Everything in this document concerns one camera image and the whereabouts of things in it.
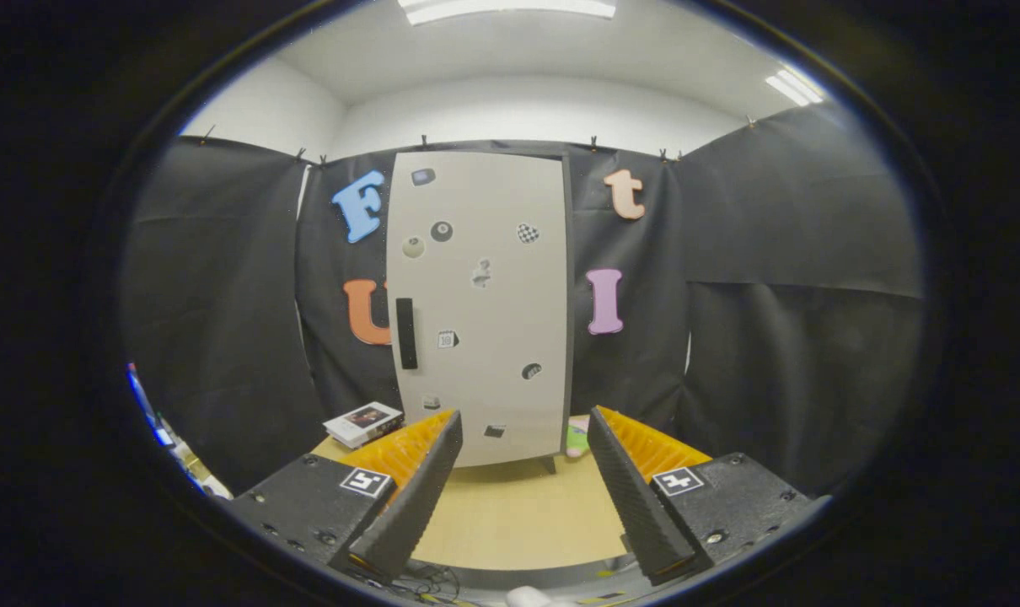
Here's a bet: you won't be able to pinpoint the black door handle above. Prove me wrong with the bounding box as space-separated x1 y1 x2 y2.
395 297 419 371

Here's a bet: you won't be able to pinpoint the black backdrop cloth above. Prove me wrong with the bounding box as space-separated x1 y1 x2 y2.
121 101 928 498

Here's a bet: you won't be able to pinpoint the large ceiling light panel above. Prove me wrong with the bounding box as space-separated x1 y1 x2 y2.
398 0 618 26

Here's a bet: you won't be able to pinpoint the white book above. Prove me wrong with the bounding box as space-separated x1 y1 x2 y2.
323 401 405 449

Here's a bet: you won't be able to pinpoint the grey shoe cabinet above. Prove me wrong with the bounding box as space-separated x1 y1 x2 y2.
386 142 576 475

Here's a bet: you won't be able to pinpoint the colourful blurred items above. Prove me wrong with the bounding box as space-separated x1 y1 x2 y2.
125 363 233 500

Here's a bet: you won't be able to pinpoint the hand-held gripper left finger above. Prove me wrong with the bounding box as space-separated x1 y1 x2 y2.
219 409 464 587

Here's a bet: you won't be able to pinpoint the black cables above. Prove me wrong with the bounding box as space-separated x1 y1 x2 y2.
392 563 460 604

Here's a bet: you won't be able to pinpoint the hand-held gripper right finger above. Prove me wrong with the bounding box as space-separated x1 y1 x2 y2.
586 405 833 588

